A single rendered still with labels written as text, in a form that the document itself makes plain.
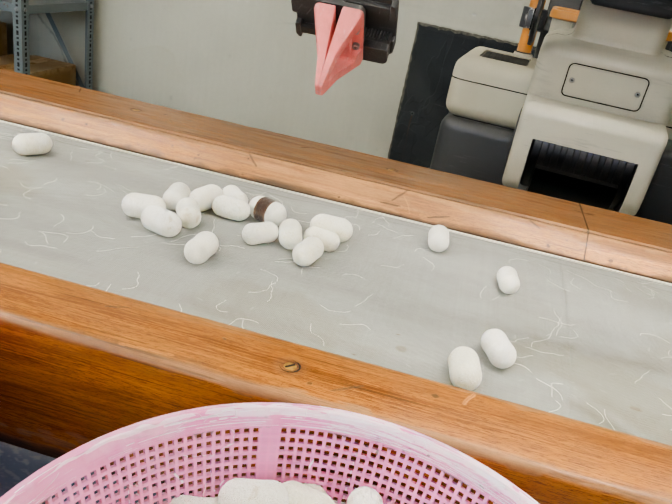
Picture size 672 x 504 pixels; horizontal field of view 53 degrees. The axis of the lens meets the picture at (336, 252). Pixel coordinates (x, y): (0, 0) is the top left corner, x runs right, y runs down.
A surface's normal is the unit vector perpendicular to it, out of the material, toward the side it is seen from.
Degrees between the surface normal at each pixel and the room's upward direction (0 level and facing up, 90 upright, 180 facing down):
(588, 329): 0
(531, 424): 0
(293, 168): 45
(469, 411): 0
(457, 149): 90
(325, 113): 89
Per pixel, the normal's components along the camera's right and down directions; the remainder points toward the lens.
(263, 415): 0.22, 0.20
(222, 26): -0.31, 0.37
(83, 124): -0.04, -0.36
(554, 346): 0.17, -0.89
